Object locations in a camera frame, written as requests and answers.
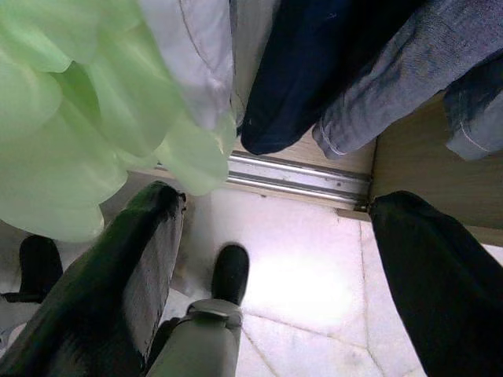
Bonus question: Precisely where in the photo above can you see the grey blue denim jeans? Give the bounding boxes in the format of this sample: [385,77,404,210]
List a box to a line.
[312,0,503,162]

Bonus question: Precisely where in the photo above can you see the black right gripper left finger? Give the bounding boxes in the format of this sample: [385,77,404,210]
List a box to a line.
[0,181,186,377]

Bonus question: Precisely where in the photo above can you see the light green garment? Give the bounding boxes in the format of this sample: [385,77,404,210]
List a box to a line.
[0,0,239,243]

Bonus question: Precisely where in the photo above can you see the white hanging garment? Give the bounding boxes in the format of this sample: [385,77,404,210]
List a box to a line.
[135,0,237,137]

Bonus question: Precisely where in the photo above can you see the aluminium sliding door rail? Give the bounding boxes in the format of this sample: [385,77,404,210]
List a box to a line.
[155,150,373,211]

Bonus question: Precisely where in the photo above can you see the wooden wardrobe panel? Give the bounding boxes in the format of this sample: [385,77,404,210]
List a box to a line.
[369,89,503,239]

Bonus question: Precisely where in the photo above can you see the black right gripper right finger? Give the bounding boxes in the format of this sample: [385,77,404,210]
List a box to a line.
[369,190,503,377]

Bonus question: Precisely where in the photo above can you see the navy blue hanging garment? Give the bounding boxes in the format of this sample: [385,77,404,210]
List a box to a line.
[238,0,428,156]

